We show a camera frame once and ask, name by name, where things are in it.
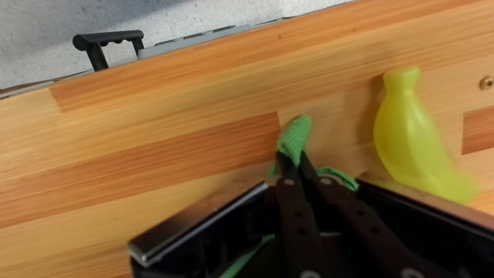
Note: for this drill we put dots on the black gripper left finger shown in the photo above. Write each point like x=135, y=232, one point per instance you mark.
x=301, y=243

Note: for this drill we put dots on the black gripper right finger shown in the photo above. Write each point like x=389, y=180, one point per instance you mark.
x=362, y=223

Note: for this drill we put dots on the green cloth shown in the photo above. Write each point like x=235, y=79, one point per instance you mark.
x=291, y=143

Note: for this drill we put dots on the yellow toy banana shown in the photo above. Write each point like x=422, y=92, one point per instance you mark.
x=409, y=144

